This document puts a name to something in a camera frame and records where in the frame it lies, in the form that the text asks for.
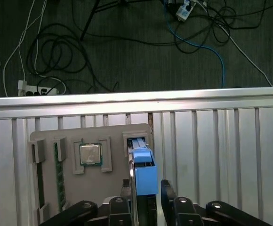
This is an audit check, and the blue floor cable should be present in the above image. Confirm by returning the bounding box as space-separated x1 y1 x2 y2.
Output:
162 0 226 88

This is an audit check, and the hard disk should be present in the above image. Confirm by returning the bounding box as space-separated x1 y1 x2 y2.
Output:
126 137 160 226

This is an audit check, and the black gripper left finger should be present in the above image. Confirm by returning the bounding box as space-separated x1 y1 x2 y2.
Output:
39 178 132 226

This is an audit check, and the thick black floor cable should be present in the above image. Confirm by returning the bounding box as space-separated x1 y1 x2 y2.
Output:
79 0 128 40

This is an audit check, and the green RAM stick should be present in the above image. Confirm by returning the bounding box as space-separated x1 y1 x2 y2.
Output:
53 142 67 212

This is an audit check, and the white power strip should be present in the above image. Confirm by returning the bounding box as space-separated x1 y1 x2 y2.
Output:
17 80 60 97

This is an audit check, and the grey parts rack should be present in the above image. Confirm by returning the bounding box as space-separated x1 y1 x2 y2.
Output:
29 123 154 226

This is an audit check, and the silver CPU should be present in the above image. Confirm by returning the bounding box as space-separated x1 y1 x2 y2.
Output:
79 143 103 167

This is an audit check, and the coiled black floor cable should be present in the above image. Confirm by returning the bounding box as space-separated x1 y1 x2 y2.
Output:
27 23 120 95

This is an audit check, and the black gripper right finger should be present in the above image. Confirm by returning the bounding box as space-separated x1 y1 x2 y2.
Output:
161 179 273 226

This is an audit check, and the white adapter with blue label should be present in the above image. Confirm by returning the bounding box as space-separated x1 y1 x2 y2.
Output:
175 0 197 22

